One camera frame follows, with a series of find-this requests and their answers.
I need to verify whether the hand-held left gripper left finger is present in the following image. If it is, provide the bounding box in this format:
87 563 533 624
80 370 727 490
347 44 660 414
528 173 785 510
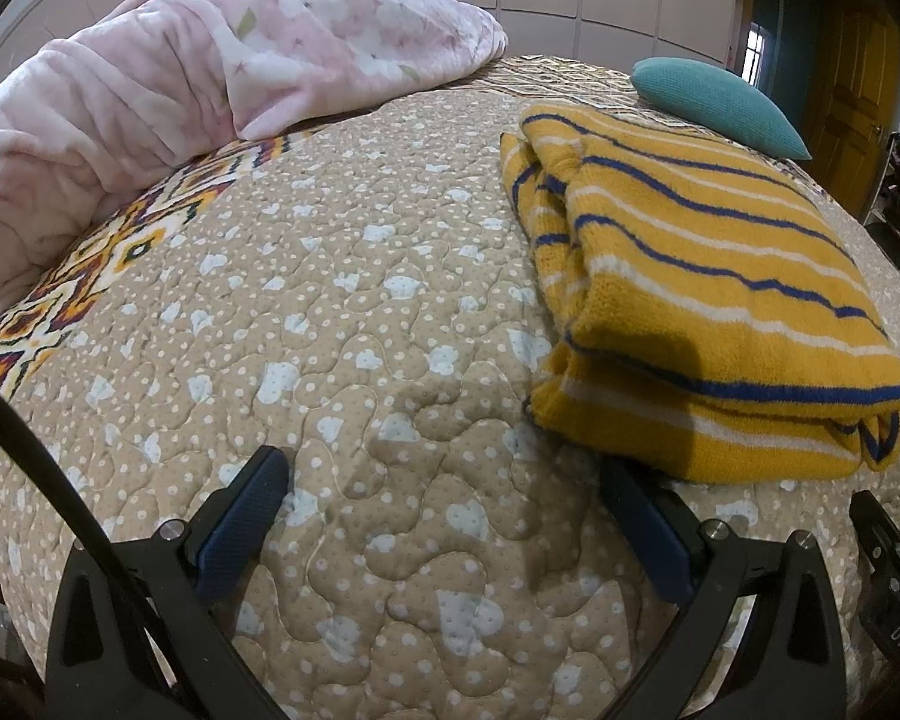
45 445 290 720

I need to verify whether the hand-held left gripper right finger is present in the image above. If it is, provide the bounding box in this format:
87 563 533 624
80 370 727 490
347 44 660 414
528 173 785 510
598 456 846 720

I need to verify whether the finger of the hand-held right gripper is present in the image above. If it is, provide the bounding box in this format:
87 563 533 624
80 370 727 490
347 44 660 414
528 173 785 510
849 490 900 590

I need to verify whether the yellow striped knit sweater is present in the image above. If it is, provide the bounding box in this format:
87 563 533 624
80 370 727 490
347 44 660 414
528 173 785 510
499 103 900 485

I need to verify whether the beige quilted bedspread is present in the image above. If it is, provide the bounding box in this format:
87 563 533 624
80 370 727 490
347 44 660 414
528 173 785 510
0 52 900 720

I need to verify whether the yellow wooden door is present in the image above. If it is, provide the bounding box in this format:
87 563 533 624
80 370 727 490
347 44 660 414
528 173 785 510
802 4 900 222

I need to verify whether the teal pillow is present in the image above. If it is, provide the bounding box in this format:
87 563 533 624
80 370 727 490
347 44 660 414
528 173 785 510
632 58 812 161

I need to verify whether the pink floral blanket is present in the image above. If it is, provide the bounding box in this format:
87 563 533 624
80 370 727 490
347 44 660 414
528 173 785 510
0 0 509 331

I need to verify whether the window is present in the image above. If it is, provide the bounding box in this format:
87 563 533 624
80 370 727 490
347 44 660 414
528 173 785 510
742 26 770 87

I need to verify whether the black cable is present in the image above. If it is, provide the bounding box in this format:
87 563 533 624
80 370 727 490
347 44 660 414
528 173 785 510
0 371 278 720

